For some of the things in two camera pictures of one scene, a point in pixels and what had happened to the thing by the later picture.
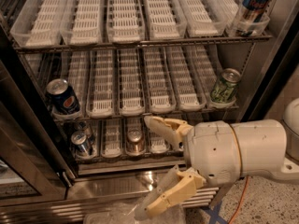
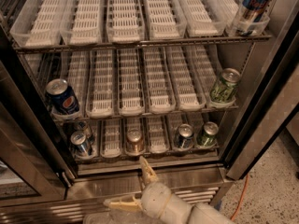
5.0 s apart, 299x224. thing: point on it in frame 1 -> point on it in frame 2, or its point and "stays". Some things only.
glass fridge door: (36, 165) stays
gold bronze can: (135, 142) stays
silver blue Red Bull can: (78, 139) stays
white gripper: (212, 153) -> (154, 199)
